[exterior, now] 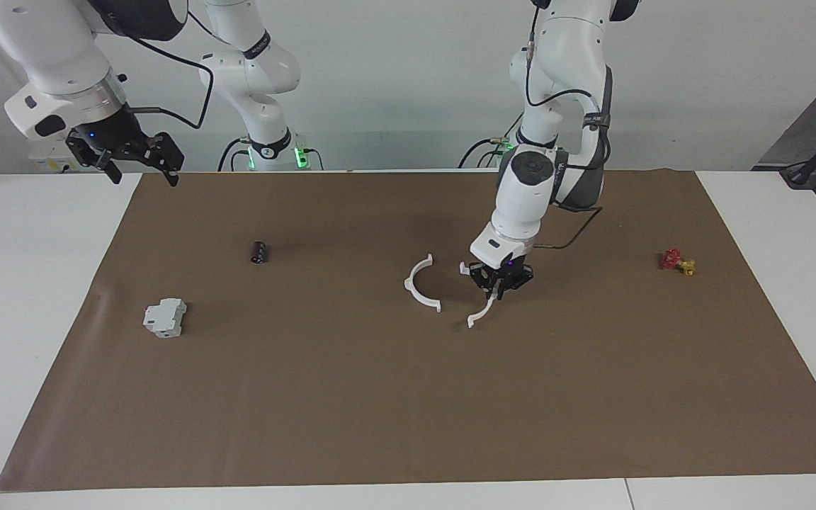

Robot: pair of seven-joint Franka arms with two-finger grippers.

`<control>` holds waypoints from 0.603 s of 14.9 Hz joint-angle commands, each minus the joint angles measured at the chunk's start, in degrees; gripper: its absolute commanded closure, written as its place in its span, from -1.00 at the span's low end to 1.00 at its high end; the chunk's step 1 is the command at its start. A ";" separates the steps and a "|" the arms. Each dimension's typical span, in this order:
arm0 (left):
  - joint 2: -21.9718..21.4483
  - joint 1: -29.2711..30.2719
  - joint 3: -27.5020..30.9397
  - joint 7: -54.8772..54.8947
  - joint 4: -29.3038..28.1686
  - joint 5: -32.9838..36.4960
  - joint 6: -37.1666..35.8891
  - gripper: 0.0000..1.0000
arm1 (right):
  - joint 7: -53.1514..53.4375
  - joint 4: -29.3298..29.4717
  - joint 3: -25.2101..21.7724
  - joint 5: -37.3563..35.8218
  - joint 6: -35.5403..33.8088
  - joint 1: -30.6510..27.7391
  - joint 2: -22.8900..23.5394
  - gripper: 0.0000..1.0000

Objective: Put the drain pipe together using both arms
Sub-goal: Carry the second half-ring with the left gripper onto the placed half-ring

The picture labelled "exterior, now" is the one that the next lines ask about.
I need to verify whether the white half-ring pipe clamp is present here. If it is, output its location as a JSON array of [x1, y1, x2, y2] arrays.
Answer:
[[404, 254, 443, 313], [458, 261, 501, 331]]

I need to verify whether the white circuit breaker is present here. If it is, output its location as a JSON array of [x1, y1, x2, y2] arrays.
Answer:
[[142, 297, 188, 339]]

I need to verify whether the brown paper table mat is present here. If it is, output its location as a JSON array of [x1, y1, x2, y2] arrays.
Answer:
[[0, 170, 816, 493]]

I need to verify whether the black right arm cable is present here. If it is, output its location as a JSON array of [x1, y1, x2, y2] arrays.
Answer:
[[125, 7, 214, 130]]

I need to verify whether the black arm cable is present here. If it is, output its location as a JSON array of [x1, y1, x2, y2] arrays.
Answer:
[[125, 7, 214, 130], [525, 0, 614, 250]]

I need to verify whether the black right base cable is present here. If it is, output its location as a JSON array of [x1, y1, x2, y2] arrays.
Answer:
[[218, 138, 249, 173]]

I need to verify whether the black base cable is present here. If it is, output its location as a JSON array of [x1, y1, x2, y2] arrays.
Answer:
[[458, 117, 522, 169], [218, 138, 249, 173]]

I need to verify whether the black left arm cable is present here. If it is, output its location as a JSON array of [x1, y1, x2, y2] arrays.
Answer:
[[525, 0, 614, 250]]

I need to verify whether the black left base cable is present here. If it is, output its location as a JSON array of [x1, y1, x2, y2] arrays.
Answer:
[[458, 117, 522, 169]]

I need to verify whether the red-handled brass valve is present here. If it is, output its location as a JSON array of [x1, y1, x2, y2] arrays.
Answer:
[[659, 248, 697, 277]]

